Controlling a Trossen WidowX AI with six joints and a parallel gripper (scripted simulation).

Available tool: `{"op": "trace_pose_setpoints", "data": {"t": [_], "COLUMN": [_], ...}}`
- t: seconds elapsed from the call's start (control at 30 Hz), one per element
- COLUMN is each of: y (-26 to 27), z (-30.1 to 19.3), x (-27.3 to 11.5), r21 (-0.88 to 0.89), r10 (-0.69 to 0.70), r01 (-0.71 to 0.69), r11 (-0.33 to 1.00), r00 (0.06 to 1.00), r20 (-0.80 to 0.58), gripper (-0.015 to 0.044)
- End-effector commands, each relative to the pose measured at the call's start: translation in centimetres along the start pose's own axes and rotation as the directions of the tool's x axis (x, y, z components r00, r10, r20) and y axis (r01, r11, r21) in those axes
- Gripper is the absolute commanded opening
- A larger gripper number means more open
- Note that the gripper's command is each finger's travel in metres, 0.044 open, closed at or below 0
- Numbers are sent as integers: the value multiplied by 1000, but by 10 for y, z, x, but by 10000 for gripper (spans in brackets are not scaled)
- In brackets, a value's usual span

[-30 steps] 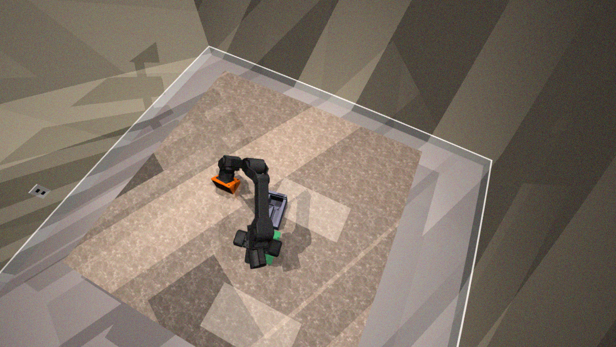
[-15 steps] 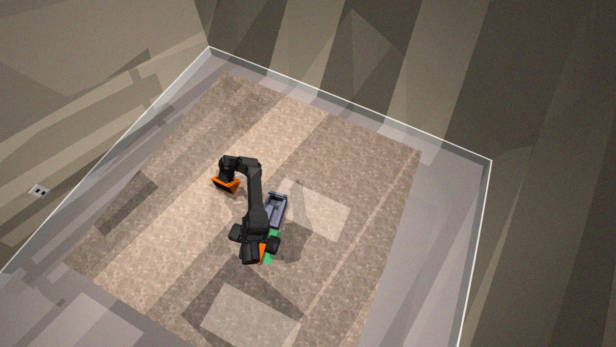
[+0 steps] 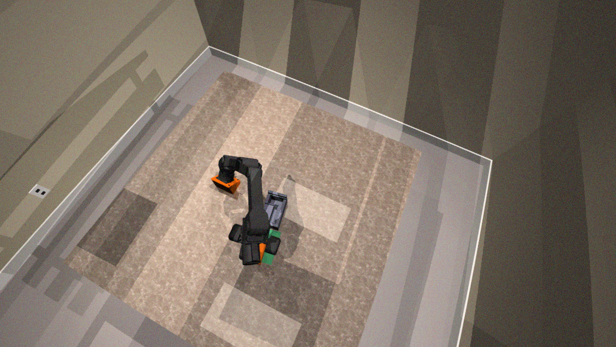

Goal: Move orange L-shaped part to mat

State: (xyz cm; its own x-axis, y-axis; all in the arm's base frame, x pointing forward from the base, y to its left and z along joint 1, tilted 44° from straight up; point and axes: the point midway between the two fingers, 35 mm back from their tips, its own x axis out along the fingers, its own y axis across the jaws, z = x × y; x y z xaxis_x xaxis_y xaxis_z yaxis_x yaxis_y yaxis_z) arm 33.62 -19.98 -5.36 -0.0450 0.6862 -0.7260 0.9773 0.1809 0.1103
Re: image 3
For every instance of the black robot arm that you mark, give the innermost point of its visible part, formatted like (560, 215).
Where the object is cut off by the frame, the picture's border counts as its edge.
(256, 221)

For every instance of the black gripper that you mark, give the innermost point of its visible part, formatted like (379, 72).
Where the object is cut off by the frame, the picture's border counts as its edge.
(272, 242)

